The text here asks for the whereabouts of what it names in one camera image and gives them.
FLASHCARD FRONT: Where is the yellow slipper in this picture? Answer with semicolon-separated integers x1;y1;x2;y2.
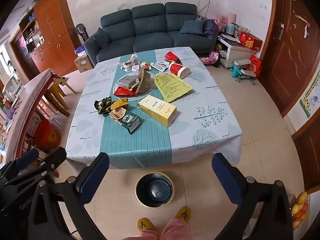
137;217;154;231
174;206;192;222

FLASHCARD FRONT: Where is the white printed pouch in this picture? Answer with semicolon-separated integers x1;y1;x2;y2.
150;61;170;72

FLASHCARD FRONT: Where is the green tea box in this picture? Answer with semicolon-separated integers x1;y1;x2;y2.
109;107;140;134

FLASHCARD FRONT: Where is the teal stepper machine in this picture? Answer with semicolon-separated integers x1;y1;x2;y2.
230;59;258;85

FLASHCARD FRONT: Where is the white side cabinet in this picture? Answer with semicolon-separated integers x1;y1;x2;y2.
217;36;253;68

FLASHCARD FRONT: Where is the yellow crumpled wrapper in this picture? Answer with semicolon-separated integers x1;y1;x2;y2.
110;98;129;110

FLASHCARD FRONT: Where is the dark green gold wrapper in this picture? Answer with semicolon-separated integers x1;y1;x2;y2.
94;97;113;115

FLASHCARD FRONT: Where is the red gift bag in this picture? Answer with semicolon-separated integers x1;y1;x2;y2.
249;55;262;73

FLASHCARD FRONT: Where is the tree print tablecloth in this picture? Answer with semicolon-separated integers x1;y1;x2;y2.
65;47;242;170

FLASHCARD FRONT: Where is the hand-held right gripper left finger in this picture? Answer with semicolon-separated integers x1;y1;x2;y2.
29;152;110;240

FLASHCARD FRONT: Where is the black gold-rimmed trash bin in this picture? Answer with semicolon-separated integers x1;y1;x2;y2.
135;172;175;208

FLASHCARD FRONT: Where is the brown cardboard box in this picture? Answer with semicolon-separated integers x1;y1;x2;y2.
74;54;94;73

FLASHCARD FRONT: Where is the white cardboard box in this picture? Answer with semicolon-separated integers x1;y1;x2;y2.
117;76;137;89

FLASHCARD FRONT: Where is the black standing fan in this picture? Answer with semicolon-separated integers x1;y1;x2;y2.
75;24;88;42

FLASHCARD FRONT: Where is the yellow white box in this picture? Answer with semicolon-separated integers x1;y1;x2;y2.
138;95;177;127

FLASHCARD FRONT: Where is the yellow plastic stool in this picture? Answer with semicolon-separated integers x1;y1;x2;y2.
46;76;77;110

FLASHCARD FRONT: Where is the red foil wrapper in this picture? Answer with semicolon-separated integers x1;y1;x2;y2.
114;86;137;97

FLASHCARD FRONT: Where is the red paper box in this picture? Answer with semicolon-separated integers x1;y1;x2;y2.
164;51;182;64

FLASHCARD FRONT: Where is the person's pink trouser leg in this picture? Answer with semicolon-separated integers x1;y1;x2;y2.
140;217;187;240

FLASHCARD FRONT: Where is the pile of yellow orange fruit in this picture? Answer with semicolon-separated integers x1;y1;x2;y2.
290;191;310;230

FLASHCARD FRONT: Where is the brown wooden door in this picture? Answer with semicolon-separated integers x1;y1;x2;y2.
260;0;320;117

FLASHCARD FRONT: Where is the dining table with pink cloth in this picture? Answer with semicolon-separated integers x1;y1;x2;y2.
0;69;60;163

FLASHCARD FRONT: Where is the hanging wall cable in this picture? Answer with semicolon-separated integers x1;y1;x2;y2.
200;0;212;18

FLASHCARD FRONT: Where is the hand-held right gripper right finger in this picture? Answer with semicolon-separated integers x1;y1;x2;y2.
211;152;293;240

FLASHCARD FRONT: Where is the giraffe wall poster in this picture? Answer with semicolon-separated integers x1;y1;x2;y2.
287;69;320;132

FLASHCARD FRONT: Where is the yellow-green paper bag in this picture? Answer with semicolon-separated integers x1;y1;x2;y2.
154;73;194;103

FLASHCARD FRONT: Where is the pink box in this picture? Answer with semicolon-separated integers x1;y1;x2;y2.
221;12;237;27

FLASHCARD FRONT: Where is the tan paper bag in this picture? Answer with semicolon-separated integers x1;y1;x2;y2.
135;69;157;94

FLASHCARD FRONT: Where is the teal sofa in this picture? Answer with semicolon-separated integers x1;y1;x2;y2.
84;2;220;64

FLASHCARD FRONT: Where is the orange wooden cabinet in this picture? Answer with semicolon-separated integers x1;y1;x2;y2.
10;0;78;73

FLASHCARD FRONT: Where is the red paper tub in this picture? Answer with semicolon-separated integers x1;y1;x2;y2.
168;61;190;79

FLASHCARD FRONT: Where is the red bucket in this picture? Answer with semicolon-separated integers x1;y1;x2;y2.
34;119;62;153

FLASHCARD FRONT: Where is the purple bag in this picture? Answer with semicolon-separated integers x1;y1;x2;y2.
202;19;218;34

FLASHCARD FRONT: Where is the teal cushion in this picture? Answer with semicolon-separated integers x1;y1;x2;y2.
94;27;111;48
179;20;206;35

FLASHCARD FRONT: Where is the red gift box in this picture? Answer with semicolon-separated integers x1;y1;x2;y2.
239;31;263;51

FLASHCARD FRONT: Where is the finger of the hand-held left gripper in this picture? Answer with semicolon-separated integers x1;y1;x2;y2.
1;148;40;178
35;147;67;179

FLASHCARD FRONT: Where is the pink backpack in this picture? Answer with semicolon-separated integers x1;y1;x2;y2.
201;51;220;67

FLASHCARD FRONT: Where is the white blue chocolate package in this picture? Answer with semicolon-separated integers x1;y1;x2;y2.
119;53;139;70

